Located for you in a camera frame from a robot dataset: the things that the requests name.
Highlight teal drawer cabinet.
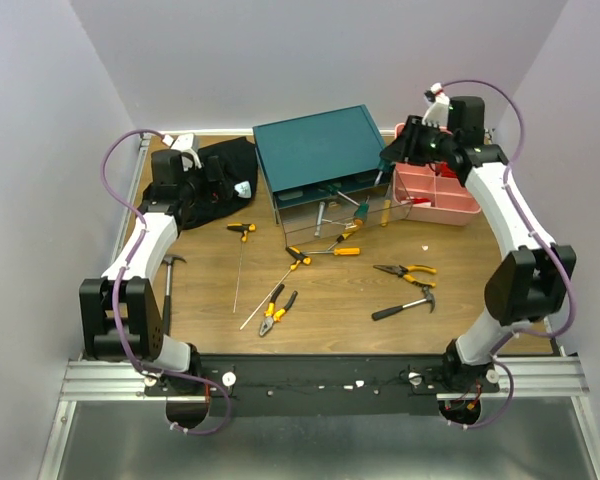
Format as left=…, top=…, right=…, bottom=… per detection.
left=253, top=105, right=386, bottom=223

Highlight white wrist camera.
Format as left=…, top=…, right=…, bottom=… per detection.
left=422, top=83, right=450, bottom=128
left=162, top=133, right=203, bottom=171

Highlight yellow black combination pliers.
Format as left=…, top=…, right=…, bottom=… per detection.
left=258, top=284, right=298, bottom=337

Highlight red block middle compartment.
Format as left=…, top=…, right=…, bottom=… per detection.
left=436, top=164, right=457, bottom=179

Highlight yellow long nose pliers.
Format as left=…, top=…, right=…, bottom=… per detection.
left=373, top=264, right=437, bottom=288

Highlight yellow black T-handle long driver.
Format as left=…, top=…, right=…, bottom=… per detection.
left=226, top=223, right=257, bottom=313

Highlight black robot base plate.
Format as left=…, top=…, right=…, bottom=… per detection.
left=144, top=354, right=499, bottom=417

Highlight pink compartment tray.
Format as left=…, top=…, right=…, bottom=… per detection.
left=392, top=123, right=484, bottom=227

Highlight yellow black long rod driver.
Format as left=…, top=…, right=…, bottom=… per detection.
left=239, top=246, right=312, bottom=331

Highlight silver T-handle wrench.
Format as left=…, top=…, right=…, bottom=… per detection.
left=314, top=201, right=353, bottom=238

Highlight green screwdriver long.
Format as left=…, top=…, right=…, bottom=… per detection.
left=317, top=184, right=360, bottom=207

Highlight black cloth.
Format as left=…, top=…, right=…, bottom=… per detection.
left=139, top=137, right=258, bottom=231

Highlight red white item lower compartment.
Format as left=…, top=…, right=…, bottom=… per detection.
left=404, top=197, right=433, bottom=208

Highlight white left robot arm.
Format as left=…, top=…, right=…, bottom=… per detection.
left=79, top=149, right=208, bottom=395

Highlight green screwdriver short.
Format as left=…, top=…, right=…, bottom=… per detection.
left=352, top=196, right=370, bottom=230

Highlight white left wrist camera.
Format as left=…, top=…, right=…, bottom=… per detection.
left=162, top=133, right=203, bottom=171

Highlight clear drawer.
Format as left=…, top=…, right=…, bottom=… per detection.
left=276, top=182, right=413, bottom=246

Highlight yellow screwdriver small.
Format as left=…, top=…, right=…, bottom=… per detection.
left=305, top=247, right=361, bottom=256

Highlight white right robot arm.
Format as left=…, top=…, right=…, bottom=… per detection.
left=380, top=90, right=576, bottom=392

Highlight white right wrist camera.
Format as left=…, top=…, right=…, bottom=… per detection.
left=422, top=83, right=450, bottom=128

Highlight yellow screwdriver large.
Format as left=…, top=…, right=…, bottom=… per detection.
left=327, top=228, right=358, bottom=251

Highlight small green screwdriver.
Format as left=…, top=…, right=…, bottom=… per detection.
left=374, top=154, right=390, bottom=186

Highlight black handled claw hammer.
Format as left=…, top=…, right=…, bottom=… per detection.
left=371, top=286, right=436, bottom=321

